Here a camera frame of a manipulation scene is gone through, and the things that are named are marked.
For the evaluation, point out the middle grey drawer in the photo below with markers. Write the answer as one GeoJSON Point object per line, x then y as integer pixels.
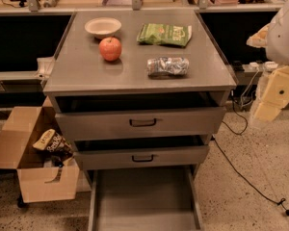
{"type": "Point", "coordinates": [142, 157]}

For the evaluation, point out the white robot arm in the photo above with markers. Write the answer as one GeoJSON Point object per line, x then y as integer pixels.
{"type": "Point", "coordinates": [274, 38]}

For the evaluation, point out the red apple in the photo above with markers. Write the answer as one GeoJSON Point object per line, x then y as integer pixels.
{"type": "Point", "coordinates": [110, 49]}

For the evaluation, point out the brown snack bag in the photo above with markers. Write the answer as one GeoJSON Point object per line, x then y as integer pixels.
{"type": "Point", "coordinates": [53, 142]}

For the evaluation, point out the top grey drawer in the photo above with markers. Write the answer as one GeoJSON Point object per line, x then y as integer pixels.
{"type": "Point", "coordinates": [140, 124]}

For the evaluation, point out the white paper bowl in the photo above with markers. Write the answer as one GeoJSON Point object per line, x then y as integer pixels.
{"type": "Point", "coordinates": [102, 27]}

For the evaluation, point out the cardboard box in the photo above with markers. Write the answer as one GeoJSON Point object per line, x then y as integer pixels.
{"type": "Point", "coordinates": [38, 179]}

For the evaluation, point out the silver redbull can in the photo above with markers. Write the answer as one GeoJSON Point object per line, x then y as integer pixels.
{"type": "Point", "coordinates": [167, 66]}

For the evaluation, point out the white power strip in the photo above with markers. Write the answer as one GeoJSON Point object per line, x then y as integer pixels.
{"type": "Point", "coordinates": [268, 66]}

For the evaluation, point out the bottom grey open drawer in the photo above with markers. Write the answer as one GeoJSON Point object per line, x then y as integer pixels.
{"type": "Point", "coordinates": [144, 199]}

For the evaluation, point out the grey metal drawer cabinet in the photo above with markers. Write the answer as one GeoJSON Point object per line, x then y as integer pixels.
{"type": "Point", "coordinates": [83, 82]}

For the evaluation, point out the green chip bag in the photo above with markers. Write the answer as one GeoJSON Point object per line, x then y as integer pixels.
{"type": "Point", "coordinates": [164, 34]}

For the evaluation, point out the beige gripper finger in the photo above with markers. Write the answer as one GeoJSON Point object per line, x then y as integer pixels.
{"type": "Point", "coordinates": [272, 95]}

